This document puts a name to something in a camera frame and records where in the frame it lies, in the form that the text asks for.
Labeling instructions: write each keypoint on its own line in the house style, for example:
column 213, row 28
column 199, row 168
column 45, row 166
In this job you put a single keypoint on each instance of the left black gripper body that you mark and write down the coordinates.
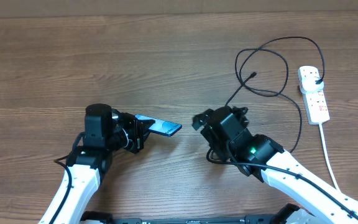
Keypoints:
column 127, row 132

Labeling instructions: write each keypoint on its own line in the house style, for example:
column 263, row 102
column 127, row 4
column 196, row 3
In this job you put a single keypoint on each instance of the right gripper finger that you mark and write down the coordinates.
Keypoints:
column 241, row 110
column 200, row 120

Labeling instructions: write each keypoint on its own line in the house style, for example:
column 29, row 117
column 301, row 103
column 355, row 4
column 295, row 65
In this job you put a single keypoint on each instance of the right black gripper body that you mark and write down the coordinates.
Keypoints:
column 223, row 150

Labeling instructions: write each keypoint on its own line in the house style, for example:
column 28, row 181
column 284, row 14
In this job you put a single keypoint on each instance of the blue screen smartphone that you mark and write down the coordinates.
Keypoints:
column 161, row 127

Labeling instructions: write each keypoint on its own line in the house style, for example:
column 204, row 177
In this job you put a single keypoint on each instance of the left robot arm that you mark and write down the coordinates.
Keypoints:
column 106, row 131

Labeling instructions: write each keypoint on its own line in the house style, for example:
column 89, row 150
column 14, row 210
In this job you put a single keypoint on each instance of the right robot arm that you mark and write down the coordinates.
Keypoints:
column 232, row 144

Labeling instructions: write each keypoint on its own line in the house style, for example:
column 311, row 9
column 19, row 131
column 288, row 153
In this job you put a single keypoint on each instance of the white charger adapter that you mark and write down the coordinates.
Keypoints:
column 310, row 85

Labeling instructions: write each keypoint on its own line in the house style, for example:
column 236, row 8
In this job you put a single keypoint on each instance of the white power strip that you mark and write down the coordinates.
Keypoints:
column 315, row 103

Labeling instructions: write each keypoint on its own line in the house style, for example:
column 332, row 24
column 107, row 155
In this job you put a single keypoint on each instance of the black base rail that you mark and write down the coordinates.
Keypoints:
column 248, row 219

